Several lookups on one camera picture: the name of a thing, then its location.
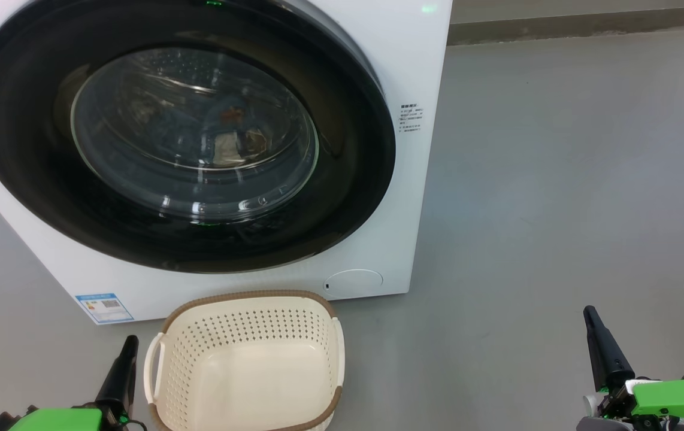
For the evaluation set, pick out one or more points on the white cloth garment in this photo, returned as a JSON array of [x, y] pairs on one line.
[[227, 149]]

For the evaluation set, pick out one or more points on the round white filter cover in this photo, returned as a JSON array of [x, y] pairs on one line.
[[354, 284]]

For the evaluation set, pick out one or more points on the white front-load washing machine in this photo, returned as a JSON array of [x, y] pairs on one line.
[[402, 215]]

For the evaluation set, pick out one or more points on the black round glass washer door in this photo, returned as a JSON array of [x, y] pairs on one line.
[[24, 137]]

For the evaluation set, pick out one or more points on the cream perforated laundry basket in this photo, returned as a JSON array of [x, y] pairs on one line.
[[246, 377]]

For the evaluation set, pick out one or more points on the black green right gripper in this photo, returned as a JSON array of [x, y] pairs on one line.
[[671, 401]]

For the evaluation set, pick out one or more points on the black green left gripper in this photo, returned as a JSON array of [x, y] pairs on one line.
[[54, 420]]

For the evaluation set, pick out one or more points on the blue energy label sticker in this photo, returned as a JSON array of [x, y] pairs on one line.
[[104, 307]]

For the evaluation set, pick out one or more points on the blue bear-print garment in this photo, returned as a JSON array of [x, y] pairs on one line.
[[228, 117]]

